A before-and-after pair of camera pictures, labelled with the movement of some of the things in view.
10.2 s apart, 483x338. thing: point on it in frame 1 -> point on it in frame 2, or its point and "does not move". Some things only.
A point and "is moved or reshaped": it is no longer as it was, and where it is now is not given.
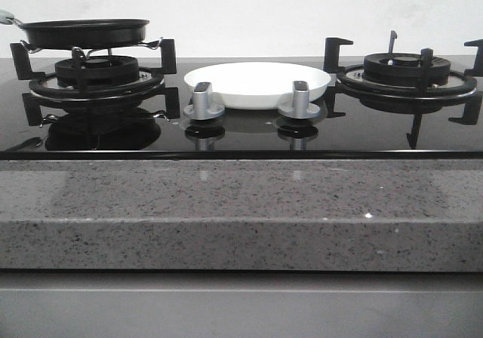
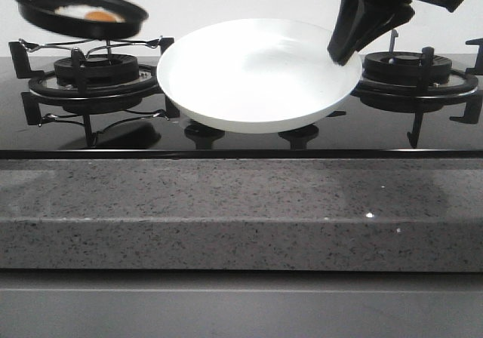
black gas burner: (99, 72) does not move
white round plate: (256, 85) is moved or reshaped
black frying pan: (84, 33) -> (76, 12)
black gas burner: (404, 68) does not move
